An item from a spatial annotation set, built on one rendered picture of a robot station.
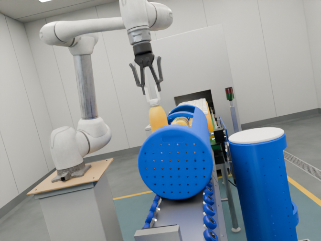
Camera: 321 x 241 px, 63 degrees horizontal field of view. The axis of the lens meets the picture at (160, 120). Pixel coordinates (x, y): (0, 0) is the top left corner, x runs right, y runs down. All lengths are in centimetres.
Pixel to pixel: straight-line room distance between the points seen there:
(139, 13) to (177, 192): 69
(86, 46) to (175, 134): 82
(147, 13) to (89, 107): 73
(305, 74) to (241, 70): 144
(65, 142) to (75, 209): 36
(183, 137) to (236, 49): 538
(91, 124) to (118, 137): 465
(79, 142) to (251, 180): 94
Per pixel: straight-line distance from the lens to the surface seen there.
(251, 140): 136
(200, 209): 101
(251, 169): 139
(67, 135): 152
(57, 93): 652
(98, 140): 163
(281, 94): 658
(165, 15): 120
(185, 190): 104
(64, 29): 140
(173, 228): 62
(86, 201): 150
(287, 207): 151
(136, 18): 107
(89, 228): 156
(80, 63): 159
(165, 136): 98
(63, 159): 153
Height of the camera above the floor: 139
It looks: 7 degrees down
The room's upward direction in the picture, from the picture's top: 13 degrees counter-clockwise
